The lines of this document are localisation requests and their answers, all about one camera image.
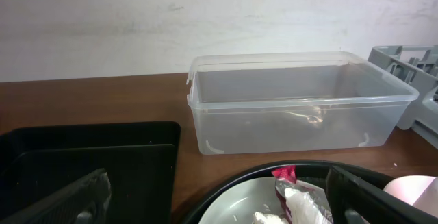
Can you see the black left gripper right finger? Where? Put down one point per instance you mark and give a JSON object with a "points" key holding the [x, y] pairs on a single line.
{"points": [[353, 200]]}

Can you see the black rectangular tray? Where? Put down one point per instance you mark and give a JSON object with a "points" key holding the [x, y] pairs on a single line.
{"points": [[139, 159]]}

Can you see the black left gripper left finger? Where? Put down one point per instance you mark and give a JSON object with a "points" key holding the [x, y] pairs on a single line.
{"points": [[85, 200]]}

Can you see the grey dishwasher rack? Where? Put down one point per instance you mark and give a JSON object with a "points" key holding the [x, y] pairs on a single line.
{"points": [[416, 66]]}

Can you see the round black serving tray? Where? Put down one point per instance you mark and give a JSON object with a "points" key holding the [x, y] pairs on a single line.
{"points": [[314, 171]]}

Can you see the grey plate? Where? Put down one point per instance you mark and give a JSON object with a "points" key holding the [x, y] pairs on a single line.
{"points": [[240, 202]]}

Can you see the red snack wrapper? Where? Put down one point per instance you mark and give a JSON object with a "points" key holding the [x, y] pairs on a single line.
{"points": [[286, 178]]}

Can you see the white tissue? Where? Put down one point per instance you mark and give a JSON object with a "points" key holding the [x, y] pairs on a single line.
{"points": [[305, 207]]}

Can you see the clear plastic bin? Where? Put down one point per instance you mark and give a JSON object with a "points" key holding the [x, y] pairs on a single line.
{"points": [[293, 102]]}

